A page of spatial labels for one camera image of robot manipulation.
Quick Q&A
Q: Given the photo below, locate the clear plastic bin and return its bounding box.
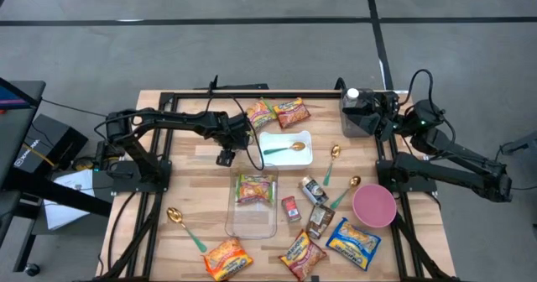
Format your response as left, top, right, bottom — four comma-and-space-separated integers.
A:
224, 163, 279, 240

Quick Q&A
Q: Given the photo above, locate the black monitor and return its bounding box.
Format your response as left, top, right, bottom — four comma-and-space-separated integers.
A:
0, 76, 43, 111

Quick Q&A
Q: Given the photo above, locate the yellow cable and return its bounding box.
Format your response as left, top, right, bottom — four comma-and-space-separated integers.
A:
23, 142, 56, 169

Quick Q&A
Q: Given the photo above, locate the gold-lid spice jar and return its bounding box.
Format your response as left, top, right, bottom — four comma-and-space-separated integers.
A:
299, 175, 330, 207

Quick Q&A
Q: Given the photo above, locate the roast beef ramen packet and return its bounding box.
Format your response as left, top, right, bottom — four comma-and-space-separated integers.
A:
272, 97, 312, 129
278, 229, 328, 282

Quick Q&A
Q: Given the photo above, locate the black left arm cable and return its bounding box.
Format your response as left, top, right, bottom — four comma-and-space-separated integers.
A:
204, 91, 266, 173

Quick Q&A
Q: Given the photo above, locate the gray metal stand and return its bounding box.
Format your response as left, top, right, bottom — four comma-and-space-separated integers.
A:
501, 129, 537, 157

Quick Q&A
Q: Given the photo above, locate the black computer case white logo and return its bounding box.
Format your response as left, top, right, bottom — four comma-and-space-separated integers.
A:
13, 112, 88, 177

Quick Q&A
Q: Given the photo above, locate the white paper sheet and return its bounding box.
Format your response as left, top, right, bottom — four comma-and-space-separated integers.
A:
43, 168, 96, 232

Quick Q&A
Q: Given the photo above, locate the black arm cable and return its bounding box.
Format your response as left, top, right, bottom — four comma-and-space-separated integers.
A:
398, 68, 457, 143
204, 91, 266, 173

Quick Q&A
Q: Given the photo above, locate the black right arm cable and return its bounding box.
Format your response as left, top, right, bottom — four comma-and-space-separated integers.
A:
398, 68, 457, 143

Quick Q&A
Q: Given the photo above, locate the thick black floor cable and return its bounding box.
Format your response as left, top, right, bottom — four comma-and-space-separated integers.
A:
107, 191, 139, 273

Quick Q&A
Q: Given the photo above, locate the red smoked paprika tin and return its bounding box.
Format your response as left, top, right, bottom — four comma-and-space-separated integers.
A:
280, 195, 302, 224

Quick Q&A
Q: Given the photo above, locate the pink bowl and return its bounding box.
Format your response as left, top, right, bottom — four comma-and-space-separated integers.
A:
352, 183, 398, 229

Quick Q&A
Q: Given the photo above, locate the gold spoon green handle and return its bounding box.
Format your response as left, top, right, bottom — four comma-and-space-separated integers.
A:
263, 141, 307, 156
329, 175, 362, 211
166, 206, 208, 254
322, 145, 342, 187

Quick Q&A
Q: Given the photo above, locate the white-lid spice jar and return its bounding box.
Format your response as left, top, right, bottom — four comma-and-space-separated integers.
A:
342, 87, 362, 107

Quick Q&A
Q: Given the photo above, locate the white plastic bin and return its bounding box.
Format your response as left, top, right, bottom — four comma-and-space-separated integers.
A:
258, 130, 314, 170

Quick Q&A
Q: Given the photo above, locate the black caster wheel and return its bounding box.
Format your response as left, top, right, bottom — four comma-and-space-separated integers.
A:
23, 262, 42, 278

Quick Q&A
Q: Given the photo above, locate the blue soy sauce ramen packet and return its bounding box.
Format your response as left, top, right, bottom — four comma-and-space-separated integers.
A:
326, 217, 383, 272

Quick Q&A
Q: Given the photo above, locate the black flat bar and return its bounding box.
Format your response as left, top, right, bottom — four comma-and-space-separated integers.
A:
218, 82, 270, 91

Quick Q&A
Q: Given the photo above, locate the lime chili shrimp ramen packet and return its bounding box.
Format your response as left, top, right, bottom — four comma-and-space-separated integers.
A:
234, 172, 277, 206
245, 98, 278, 132

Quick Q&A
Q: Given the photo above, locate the brown spice pouch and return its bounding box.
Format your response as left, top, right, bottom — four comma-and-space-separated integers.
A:
305, 204, 336, 240

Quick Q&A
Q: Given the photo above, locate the gray desk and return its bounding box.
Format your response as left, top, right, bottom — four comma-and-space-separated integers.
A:
0, 76, 113, 274

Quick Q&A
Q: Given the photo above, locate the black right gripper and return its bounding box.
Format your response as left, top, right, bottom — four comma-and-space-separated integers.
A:
343, 91, 402, 143

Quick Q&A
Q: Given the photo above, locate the orange chicken ramen packet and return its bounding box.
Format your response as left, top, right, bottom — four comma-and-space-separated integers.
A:
202, 237, 254, 282

